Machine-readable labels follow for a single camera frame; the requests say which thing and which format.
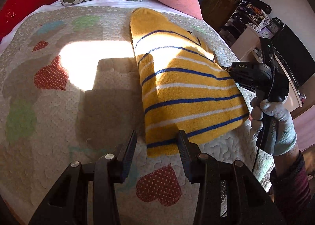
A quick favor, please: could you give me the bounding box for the black television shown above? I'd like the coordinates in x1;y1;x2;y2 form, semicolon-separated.
272;25;314;87

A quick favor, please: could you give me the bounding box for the gloved right hand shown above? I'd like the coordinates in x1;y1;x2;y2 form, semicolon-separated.
250;98;297;156

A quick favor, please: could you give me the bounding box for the yellow striped knit sweater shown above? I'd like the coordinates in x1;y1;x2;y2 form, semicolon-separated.
130;8;249;157

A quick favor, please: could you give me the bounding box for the patchwork heart quilt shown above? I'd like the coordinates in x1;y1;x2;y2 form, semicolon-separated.
0;5;275;224

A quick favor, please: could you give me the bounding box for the white shelf cabinet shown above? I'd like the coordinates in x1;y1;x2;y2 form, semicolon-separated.
226;27;302;112

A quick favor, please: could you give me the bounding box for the small white clock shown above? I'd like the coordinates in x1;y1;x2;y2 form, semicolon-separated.
258;27;274;39

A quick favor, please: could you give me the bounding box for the right forearm dark sleeve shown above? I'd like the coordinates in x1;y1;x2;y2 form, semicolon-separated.
270;153;314;224

